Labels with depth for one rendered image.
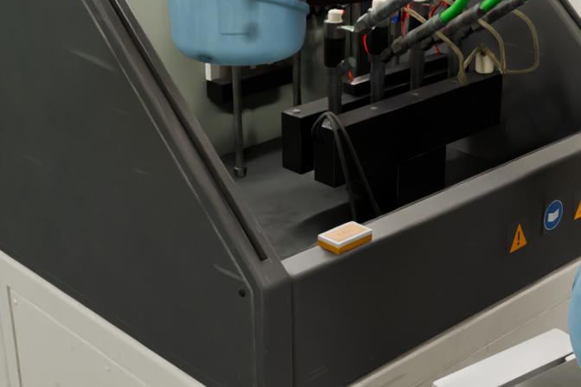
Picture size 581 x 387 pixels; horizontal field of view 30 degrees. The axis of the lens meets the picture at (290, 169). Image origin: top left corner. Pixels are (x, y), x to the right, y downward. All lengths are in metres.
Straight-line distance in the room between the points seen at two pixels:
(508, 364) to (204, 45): 0.40
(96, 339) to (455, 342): 0.43
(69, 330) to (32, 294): 0.09
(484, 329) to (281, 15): 0.84
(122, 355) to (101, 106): 0.31
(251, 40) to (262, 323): 0.53
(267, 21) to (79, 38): 0.64
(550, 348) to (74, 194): 0.62
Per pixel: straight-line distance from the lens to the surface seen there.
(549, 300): 1.45
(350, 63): 1.37
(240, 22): 0.56
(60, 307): 1.41
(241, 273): 1.06
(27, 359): 1.57
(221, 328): 1.12
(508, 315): 1.38
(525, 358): 0.87
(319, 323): 1.11
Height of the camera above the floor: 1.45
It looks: 22 degrees down
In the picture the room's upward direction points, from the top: 1 degrees counter-clockwise
